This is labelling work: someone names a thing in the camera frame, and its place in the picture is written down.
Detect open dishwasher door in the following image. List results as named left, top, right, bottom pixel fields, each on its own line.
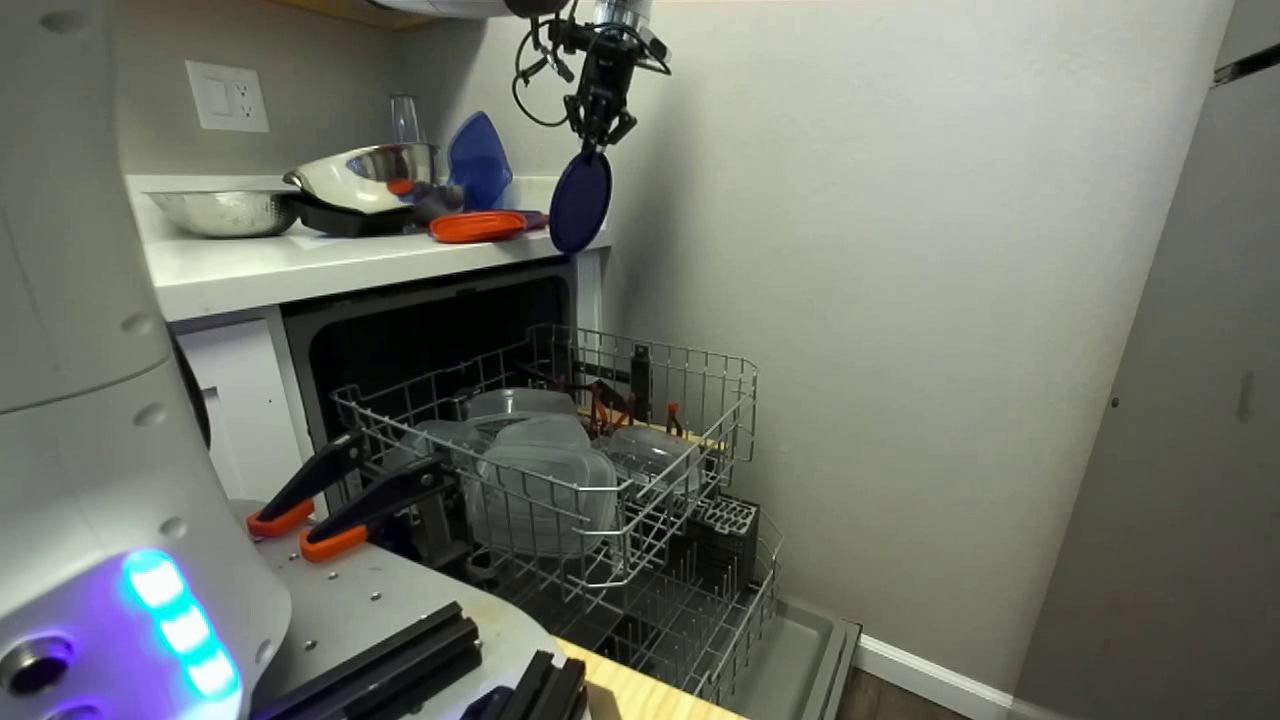
left=696, top=596, right=860, bottom=720

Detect right black orange clamp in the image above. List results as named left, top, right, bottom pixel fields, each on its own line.
left=302, top=459, right=444, bottom=563

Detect black orange clamp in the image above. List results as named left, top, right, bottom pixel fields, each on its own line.
left=248, top=430, right=365, bottom=541
left=302, top=459, right=444, bottom=563

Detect lower dishwasher rack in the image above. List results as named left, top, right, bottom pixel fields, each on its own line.
left=463, top=547, right=778, bottom=708

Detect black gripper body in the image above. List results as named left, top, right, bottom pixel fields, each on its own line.
left=550, top=20, right=672, bottom=136

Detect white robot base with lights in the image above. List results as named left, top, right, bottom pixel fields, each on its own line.
left=0, top=0, right=294, bottom=720

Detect stainless steel bowl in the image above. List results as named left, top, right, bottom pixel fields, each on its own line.
left=151, top=187, right=296, bottom=238

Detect black cutlery basket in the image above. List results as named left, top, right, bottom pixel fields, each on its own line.
left=689, top=490, right=759, bottom=591

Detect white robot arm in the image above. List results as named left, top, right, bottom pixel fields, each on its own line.
left=372, top=0, right=672, bottom=150

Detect black aluminium extrusion bars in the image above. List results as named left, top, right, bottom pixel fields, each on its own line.
left=253, top=604, right=587, bottom=720

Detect clear round plastic container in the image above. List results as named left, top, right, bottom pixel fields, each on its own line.
left=463, top=389, right=576, bottom=428

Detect white wall outlet plate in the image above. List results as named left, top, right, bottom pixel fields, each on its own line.
left=186, top=61, right=269, bottom=131

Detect white wire upper dish rack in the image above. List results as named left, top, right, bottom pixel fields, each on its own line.
left=329, top=324, right=765, bottom=591

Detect orange silicone utensil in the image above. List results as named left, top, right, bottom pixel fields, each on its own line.
left=430, top=206, right=550, bottom=245

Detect left black orange clamp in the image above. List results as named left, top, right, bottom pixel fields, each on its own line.
left=248, top=430, right=365, bottom=541

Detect clear plastic bowl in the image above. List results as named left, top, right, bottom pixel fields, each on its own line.
left=600, top=428, right=705, bottom=480

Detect large clear square container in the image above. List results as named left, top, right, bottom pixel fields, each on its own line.
left=473, top=415, right=620, bottom=559

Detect white kitchen counter cabinet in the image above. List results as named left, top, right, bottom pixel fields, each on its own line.
left=128, top=176, right=557, bottom=499

